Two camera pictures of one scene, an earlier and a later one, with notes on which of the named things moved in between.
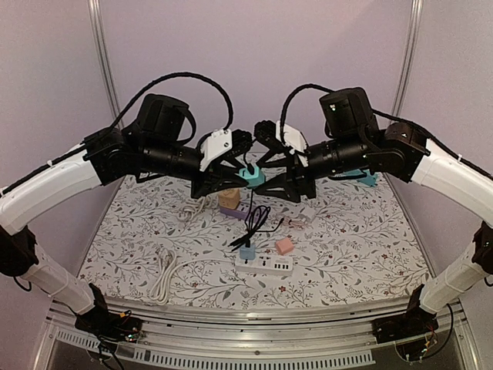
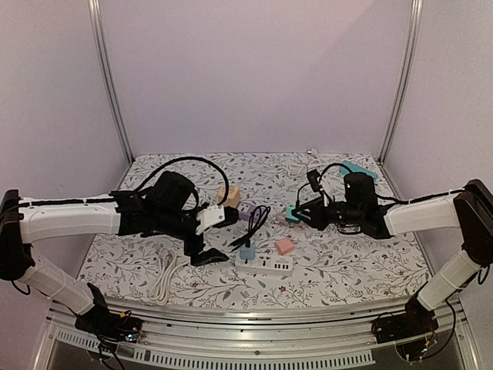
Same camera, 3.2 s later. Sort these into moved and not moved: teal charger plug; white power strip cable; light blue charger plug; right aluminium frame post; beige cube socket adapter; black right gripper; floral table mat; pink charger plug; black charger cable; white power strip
Moved: teal charger plug; black right gripper; black charger cable
Not moved: pink charger plug; white power strip; beige cube socket adapter; white power strip cable; right aluminium frame post; light blue charger plug; floral table mat
